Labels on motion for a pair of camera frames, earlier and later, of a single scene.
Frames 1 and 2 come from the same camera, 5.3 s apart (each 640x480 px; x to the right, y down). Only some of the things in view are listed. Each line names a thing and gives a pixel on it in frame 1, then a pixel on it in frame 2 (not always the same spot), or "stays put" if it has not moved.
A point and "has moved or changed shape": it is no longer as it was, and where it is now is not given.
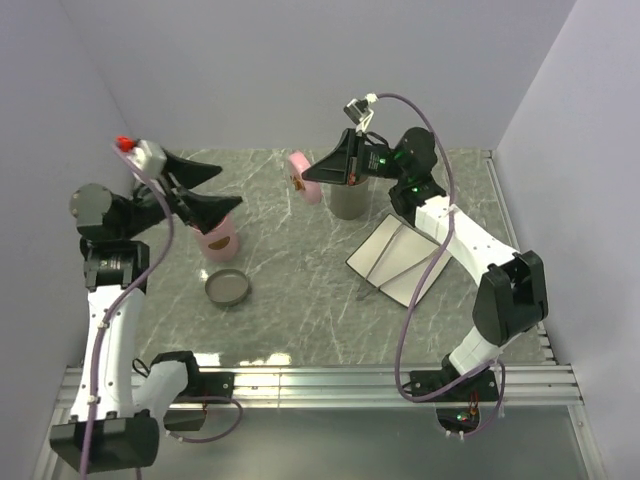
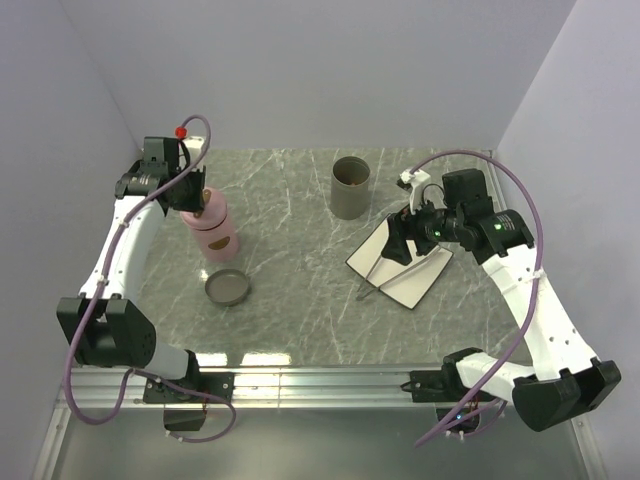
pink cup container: (221, 242) stays put
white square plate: (395, 258) stays put
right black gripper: (339, 166) -> (395, 247)
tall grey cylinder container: (349, 202) stays put
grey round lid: (228, 287) stays put
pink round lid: (311, 189) has moved or changed shape
